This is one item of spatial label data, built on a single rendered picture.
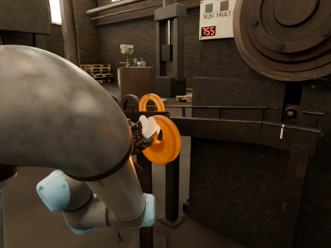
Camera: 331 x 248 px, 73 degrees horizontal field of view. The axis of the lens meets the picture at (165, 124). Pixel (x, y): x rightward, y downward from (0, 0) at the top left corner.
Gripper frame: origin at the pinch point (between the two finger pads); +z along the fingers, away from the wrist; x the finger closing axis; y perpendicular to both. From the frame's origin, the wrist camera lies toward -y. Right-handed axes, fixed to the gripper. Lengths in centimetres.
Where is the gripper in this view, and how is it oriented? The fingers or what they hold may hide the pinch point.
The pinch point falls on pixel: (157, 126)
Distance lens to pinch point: 68.5
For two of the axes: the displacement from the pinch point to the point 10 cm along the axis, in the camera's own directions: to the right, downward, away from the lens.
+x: -7.7, -1.5, 6.3
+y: -1.9, -8.7, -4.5
